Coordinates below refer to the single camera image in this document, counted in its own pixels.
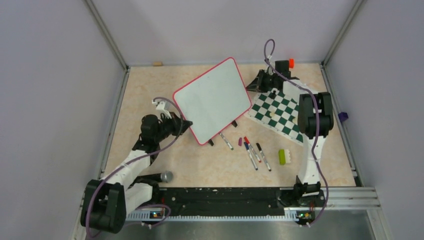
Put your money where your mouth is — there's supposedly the pink framed whiteboard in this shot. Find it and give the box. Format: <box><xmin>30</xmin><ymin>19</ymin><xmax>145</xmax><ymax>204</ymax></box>
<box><xmin>172</xmin><ymin>57</ymin><xmax>252</xmax><ymax>145</ymax></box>

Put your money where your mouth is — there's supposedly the green white chessboard mat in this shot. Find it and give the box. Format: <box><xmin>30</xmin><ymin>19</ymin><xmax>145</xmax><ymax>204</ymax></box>
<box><xmin>245</xmin><ymin>92</ymin><xmax>303</xmax><ymax>145</ymax></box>

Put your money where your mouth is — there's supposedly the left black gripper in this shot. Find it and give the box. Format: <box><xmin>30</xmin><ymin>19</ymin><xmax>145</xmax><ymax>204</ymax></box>
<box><xmin>154</xmin><ymin>111</ymin><xmax>191</xmax><ymax>143</ymax></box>

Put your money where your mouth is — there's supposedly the orange block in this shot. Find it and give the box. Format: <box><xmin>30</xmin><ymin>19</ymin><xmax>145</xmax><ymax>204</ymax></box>
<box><xmin>288</xmin><ymin>58</ymin><xmax>295</xmax><ymax>69</ymax></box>

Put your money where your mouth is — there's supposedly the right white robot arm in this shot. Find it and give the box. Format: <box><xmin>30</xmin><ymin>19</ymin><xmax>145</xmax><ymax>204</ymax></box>
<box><xmin>246</xmin><ymin>69</ymin><xmax>334</xmax><ymax>206</ymax></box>

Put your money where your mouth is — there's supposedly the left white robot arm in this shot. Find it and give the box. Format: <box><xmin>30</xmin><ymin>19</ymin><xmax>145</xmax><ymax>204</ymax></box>
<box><xmin>80</xmin><ymin>112</ymin><xmax>193</xmax><ymax>234</ymax></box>

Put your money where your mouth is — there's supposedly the cork stopper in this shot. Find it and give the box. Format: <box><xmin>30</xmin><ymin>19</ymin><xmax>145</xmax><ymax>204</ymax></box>
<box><xmin>152</xmin><ymin>61</ymin><xmax>163</xmax><ymax>67</ymax></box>

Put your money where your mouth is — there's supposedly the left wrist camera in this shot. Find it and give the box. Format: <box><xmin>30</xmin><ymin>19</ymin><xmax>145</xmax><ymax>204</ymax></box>
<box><xmin>152</xmin><ymin>99</ymin><xmax>172</xmax><ymax>119</ymax></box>

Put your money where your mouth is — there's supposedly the purple block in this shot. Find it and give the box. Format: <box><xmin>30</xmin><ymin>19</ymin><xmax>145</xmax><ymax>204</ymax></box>
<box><xmin>338</xmin><ymin>112</ymin><xmax>349</xmax><ymax>123</ymax></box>

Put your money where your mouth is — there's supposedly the red whiteboard marker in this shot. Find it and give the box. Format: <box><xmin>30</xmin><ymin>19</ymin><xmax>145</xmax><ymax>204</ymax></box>
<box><xmin>243</xmin><ymin>136</ymin><xmax>262</xmax><ymax>163</ymax></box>

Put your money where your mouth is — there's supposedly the green whiteboard marker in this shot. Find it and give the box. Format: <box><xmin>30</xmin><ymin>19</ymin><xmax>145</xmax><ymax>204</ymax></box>
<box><xmin>219</xmin><ymin>132</ymin><xmax>234</xmax><ymax>150</ymax></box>

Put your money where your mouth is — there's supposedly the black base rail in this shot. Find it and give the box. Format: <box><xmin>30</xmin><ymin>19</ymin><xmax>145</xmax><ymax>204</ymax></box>
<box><xmin>152</xmin><ymin>187</ymin><xmax>293</xmax><ymax>217</ymax></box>

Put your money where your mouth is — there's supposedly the black grey microphone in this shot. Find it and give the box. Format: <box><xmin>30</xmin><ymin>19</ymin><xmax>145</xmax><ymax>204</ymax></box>
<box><xmin>137</xmin><ymin>170</ymin><xmax>174</xmax><ymax>183</ymax></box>

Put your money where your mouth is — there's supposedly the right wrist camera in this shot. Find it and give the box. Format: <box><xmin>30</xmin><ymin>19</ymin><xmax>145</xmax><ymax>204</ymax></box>
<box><xmin>274</xmin><ymin>60</ymin><xmax>291</xmax><ymax>79</ymax></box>

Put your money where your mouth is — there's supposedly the black whiteboard marker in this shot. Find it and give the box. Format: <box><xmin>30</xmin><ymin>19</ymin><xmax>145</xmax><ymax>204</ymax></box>
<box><xmin>256</xmin><ymin>142</ymin><xmax>272</xmax><ymax>172</ymax></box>

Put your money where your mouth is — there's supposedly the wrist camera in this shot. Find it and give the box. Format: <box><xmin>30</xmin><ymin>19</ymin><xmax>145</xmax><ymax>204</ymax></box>
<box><xmin>152</xmin><ymin>99</ymin><xmax>172</xmax><ymax>119</ymax></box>
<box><xmin>274</xmin><ymin>60</ymin><xmax>291</xmax><ymax>79</ymax></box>

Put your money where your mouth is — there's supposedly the green white toy brick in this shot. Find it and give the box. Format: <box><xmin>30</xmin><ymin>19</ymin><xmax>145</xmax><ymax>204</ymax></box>
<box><xmin>278</xmin><ymin>149</ymin><xmax>291</xmax><ymax>166</ymax></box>

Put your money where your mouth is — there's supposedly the blue whiteboard marker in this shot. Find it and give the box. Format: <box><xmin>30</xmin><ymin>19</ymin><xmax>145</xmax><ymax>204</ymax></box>
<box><xmin>243</xmin><ymin>142</ymin><xmax>258</xmax><ymax>171</ymax></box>

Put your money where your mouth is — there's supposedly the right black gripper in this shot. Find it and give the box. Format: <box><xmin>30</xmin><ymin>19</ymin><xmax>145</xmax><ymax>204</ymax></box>
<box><xmin>245</xmin><ymin>70</ymin><xmax>278</xmax><ymax>94</ymax></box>

